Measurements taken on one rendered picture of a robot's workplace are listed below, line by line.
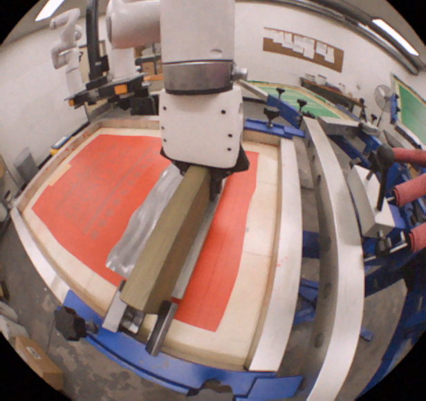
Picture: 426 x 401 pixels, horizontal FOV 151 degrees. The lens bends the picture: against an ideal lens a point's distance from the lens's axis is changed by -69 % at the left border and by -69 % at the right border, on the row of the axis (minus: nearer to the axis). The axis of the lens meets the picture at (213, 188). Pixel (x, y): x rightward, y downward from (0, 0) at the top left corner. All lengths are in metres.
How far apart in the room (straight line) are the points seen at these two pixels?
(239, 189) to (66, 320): 0.36
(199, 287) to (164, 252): 0.11
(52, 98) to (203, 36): 3.94
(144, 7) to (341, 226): 0.37
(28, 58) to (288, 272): 4.19
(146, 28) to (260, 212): 0.34
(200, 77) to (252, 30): 3.90
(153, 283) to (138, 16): 0.27
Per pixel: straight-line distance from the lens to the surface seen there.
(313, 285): 1.18
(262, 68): 4.00
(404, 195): 0.46
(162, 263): 0.16
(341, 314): 0.22
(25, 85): 3.91
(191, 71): 0.16
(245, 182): 0.37
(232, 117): 0.18
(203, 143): 0.20
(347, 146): 0.88
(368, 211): 0.28
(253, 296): 0.26
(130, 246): 0.30
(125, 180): 0.42
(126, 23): 0.22
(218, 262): 0.27
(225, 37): 0.17
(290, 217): 0.29
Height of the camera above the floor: 1.21
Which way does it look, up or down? 46 degrees down
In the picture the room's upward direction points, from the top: straight up
